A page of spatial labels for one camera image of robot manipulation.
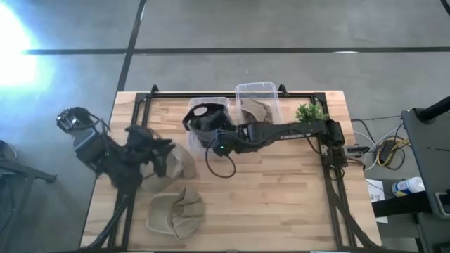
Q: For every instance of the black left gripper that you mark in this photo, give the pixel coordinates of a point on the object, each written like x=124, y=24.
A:
x=140, y=144

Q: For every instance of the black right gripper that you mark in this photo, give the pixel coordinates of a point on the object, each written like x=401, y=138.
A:
x=232, y=138

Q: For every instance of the dark green hat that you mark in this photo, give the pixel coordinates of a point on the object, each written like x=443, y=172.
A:
x=214, y=112

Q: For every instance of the tan cap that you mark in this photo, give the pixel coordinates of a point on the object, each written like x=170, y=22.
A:
x=256, y=110
x=175, y=214
x=183, y=161

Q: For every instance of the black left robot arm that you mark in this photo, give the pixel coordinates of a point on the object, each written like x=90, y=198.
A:
x=91, y=147

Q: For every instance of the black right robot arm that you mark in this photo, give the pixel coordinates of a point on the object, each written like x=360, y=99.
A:
x=292, y=131

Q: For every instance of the clear plastic bin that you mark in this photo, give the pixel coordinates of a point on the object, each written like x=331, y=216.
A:
x=192, y=140
x=258, y=92

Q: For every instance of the green potted plant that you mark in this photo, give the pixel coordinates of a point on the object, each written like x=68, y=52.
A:
x=310, y=113

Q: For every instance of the black floor stand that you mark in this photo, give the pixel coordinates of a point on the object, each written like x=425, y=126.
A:
x=28, y=172

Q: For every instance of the white paper sheet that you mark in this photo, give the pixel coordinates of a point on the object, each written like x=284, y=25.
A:
x=376, y=188

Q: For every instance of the black power adapter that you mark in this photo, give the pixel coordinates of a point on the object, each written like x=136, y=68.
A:
x=388, y=150

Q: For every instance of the white blue spray can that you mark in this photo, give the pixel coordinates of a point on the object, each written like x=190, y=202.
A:
x=408, y=186

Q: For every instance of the black cart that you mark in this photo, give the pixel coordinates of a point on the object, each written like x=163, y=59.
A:
x=429, y=151

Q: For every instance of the black metal table frame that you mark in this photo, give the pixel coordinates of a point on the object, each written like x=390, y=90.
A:
x=228, y=95

